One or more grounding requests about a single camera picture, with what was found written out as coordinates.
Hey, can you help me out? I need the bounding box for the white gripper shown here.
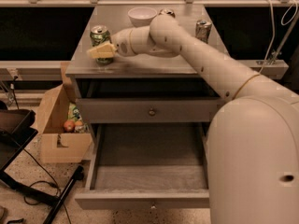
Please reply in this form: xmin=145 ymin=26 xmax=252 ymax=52
xmin=87 ymin=26 xmax=155 ymax=59

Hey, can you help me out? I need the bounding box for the green soda can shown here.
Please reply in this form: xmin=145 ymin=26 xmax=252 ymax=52
xmin=90 ymin=24 xmax=113 ymax=65

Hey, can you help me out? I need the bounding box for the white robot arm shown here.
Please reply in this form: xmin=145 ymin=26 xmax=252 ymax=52
xmin=88 ymin=15 xmax=299 ymax=224

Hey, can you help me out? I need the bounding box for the closed top drawer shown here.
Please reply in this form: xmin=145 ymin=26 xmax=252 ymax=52
xmin=77 ymin=98 xmax=224 ymax=123

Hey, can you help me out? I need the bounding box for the orange crumpled soda can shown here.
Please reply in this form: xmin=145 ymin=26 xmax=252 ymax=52
xmin=159 ymin=8 xmax=176 ymax=18

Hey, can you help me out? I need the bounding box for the round brass drawer knob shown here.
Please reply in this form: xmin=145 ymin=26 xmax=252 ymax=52
xmin=149 ymin=108 xmax=156 ymax=116

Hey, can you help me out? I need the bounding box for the blue silver crumpled can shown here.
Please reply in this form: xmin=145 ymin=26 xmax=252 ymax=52
xmin=195 ymin=20 xmax=212 ymax=43

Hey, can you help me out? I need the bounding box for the open middle drawer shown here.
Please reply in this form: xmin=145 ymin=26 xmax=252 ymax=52
xmin=75 ymin=123 xmax=209 ymax=210

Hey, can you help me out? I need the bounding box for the grey wooden cabinet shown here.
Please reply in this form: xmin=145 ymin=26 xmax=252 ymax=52
xmin=66 ymin=6 xmax=235 ymax=142

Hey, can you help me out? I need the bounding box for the white ceramic bowl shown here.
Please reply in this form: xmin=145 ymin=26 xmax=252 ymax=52
xmin=127 ymin=7 xmax=157 ymax=27

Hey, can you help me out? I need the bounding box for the green snack bag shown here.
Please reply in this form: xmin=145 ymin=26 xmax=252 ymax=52
xmin=67 ymin=103 xmax=81 ymax=122

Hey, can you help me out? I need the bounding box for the red apple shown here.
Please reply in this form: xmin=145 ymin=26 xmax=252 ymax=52
xmin=64 ymin=120 xmax=75 ymax=133

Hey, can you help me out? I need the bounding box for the cardboard box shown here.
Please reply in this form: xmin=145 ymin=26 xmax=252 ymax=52
xmin=36 ymin=62 xmax=93 ymax=163

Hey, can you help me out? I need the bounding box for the black stand base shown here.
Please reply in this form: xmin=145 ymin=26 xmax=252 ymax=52
xmin=0 ymin=100 xmax=85 ymax=224

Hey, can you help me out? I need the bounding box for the black floor cable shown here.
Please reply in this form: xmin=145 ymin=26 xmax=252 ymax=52
xmin=12 ymin=140 xmax=73 ymax=224

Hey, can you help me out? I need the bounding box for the white cable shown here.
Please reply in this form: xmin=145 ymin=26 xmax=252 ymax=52
xmin=258 ymin=0 xmax=299 ymax=75

